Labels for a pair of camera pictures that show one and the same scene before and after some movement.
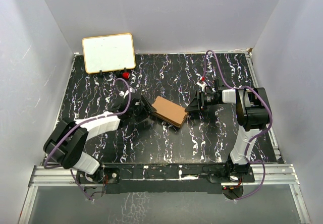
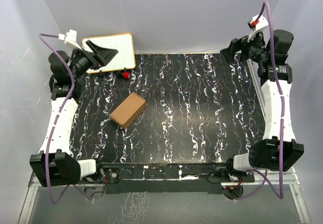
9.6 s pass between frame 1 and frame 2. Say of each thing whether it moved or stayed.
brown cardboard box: moved
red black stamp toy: stayed
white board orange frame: stayed
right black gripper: moved
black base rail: stayed
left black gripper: moved
